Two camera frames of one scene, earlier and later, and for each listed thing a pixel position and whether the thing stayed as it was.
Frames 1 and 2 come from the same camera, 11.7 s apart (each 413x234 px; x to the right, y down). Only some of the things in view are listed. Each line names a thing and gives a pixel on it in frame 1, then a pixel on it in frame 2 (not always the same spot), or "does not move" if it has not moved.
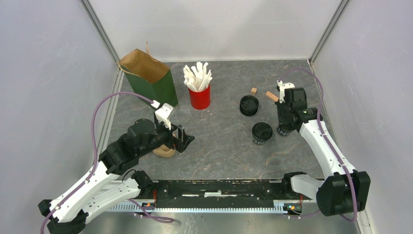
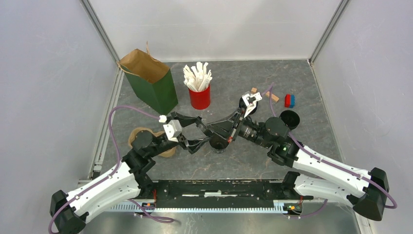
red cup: [200, 100] does not move
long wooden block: [272, 96] does not move
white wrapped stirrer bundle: [197, 79] does not move
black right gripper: [281, 119] → [224, 128]
